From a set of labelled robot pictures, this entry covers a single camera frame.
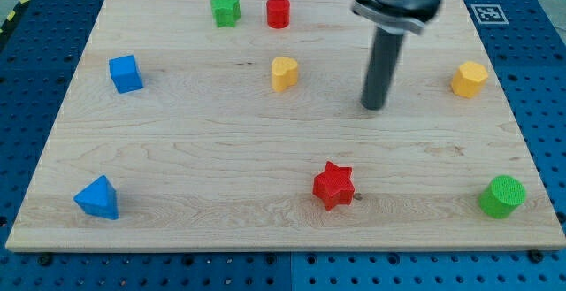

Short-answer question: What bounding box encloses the wooden board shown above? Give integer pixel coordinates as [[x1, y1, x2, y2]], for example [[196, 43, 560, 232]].
[[6, 0, 565, 253]]

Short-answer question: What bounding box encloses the yellow heart block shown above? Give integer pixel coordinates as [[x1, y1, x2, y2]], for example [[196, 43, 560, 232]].
[[271, 57, 299, 92]]

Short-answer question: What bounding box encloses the red star block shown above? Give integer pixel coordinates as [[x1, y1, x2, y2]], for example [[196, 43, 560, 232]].
[[312, 161, 355, 211]]

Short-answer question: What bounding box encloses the red cylinder block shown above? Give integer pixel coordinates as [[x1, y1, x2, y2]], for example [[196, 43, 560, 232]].
[[266, 0, 290, 29]]

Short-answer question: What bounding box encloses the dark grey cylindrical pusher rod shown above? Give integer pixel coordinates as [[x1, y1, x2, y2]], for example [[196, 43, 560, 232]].
[[361, 27, 404, 111]]

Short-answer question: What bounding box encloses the green star block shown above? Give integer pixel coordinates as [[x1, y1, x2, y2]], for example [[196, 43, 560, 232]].
[[210, 0, 241, 27]]

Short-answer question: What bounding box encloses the blue cube block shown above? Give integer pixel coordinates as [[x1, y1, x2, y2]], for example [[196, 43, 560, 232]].
[[109, 55, 143, 94]]

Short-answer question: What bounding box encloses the yellow hexagon block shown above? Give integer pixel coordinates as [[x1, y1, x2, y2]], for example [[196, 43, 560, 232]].
[[450, 61, 489, 98]]

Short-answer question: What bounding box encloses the blue triangle block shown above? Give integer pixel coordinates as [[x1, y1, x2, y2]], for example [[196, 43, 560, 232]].
[[73, 175, 119, 220]]

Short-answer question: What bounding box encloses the green cylinder block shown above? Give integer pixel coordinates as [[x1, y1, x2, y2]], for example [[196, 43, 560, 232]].
[[478, 175, 527, 219]]

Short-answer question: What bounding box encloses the white fiducial marker tag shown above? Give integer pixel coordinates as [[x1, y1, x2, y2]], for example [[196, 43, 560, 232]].
[[471, 4, 509, 25]]

